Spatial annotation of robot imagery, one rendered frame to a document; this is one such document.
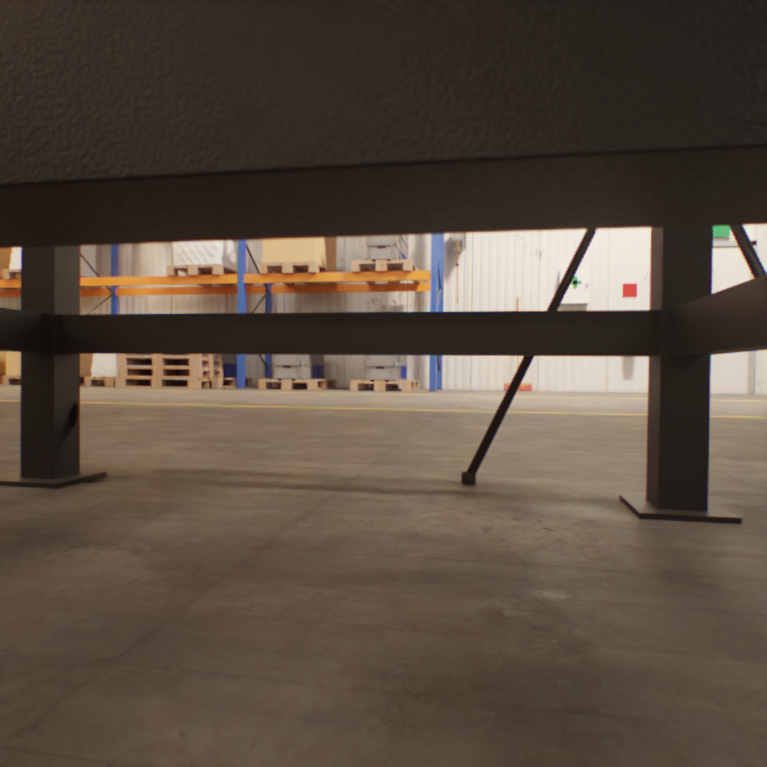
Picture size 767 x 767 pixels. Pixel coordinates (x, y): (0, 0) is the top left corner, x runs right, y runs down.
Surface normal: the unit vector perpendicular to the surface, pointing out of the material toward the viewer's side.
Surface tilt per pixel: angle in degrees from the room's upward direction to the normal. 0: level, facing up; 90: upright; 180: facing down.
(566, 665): 0
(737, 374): 90
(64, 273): 90
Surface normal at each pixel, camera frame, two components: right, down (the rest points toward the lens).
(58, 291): 0.98, 0.01
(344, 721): 0.01, -1.00
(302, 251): -0.18, 0.01
